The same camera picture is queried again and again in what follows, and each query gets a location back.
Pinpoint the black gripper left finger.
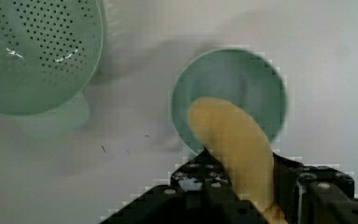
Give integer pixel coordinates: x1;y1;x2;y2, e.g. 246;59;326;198
100;150;269;224

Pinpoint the yellow peeled banana toy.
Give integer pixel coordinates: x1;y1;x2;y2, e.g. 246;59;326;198
187;97;288;224

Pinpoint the green mug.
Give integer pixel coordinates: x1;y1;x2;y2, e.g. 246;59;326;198
171;48;288;155

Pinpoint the green perforated colander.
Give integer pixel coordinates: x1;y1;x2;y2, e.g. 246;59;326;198
0;0;106;138

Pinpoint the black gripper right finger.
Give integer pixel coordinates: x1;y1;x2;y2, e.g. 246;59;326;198
273;154;358;224

